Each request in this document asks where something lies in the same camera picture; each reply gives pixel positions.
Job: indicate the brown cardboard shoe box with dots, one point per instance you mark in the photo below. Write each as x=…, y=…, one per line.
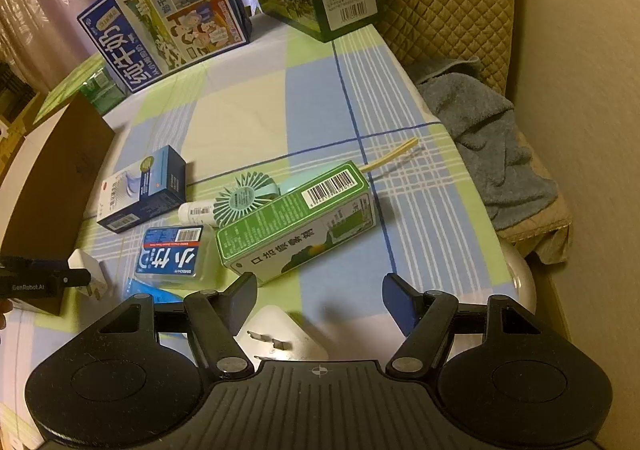
x=47, y=187

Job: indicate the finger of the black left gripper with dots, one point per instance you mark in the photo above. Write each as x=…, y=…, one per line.
x=20, y=266
x=73, y=277

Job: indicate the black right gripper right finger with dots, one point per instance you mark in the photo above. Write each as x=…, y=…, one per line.
x=425, y=319

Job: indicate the green white medicine box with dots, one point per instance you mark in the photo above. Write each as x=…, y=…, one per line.
x=314, y=218

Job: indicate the blue medicine box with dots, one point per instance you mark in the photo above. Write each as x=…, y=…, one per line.
x=143, y=190

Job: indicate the green drink pack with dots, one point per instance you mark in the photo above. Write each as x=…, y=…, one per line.
x=94, y=80

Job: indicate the grey blue towel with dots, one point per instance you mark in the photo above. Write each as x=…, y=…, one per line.
x=481, y=122

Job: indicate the clear blue label box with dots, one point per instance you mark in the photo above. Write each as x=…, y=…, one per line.
x=184, y=257

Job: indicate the mint handheld fan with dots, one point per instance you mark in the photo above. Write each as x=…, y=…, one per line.
x=251, y=192

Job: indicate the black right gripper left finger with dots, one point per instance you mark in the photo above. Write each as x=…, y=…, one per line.
x=215, y=319

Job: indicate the white wall charger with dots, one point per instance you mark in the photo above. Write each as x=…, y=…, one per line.
x=98, y=286

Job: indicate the quilted beige chair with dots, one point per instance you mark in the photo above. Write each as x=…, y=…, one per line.
x=421, y=30

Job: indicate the blue toothpaste tube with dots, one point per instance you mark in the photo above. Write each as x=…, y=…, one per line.
x=134, y=286

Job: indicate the white pill bottle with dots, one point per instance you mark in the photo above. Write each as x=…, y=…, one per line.
x=197, y=213

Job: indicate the yellow stick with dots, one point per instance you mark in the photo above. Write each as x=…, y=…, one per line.
x=390, y=155

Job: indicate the blue milk carton box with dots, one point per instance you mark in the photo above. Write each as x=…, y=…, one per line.
x=145, y=41

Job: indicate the white plug adapter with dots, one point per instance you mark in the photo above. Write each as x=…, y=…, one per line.
x=272, y=334

